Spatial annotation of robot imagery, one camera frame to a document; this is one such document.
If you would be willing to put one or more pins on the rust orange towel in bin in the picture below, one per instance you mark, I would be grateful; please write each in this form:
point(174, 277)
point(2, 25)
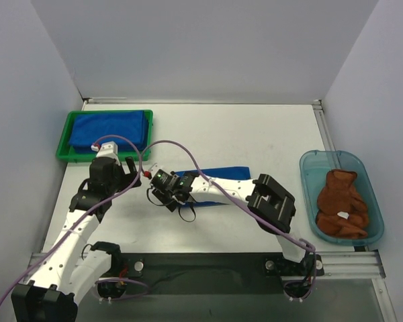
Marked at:
point(342, 212)

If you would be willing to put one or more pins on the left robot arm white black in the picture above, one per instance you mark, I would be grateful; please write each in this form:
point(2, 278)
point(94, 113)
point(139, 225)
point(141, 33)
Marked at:
point(57, 283)

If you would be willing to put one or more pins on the teal transparent plastic bin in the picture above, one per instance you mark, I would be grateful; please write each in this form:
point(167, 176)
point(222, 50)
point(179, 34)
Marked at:
point(314, 166)

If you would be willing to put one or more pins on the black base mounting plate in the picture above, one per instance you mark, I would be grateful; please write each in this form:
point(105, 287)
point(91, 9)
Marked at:
point(204, 282)

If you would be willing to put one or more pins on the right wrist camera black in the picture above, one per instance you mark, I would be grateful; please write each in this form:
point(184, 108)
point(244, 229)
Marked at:
point(160, 179)

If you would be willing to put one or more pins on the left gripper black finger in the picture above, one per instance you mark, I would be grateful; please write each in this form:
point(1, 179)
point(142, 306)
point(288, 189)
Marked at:
point(130, 164)
point(129, 182)

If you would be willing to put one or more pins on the folded blue towel stack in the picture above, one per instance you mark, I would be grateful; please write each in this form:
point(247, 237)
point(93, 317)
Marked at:
point(121, 127)

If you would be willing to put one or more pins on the aluminium right side rail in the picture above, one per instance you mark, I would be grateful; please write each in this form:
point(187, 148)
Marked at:
point(323, 126)

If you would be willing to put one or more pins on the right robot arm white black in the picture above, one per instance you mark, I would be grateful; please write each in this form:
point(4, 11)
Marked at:
point(271, 205)

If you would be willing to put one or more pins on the aluminium back rail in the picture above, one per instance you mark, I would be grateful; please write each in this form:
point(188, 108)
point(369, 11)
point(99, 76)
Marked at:
point(126, 100)

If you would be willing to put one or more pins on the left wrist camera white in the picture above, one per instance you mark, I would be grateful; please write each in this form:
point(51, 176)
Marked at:
point(108, 149)

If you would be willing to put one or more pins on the green plastic tray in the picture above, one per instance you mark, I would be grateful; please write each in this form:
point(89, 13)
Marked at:
point(67, 153)

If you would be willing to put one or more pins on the aluminium front frame rail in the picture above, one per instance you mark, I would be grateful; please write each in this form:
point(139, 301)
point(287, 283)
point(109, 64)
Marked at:
point(347, 265)

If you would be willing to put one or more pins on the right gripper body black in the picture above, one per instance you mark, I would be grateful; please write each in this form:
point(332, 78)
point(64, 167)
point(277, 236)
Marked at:
point(155, 189)

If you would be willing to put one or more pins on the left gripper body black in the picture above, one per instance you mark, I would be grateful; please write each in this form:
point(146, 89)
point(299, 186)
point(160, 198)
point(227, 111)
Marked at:
point(125, 174)

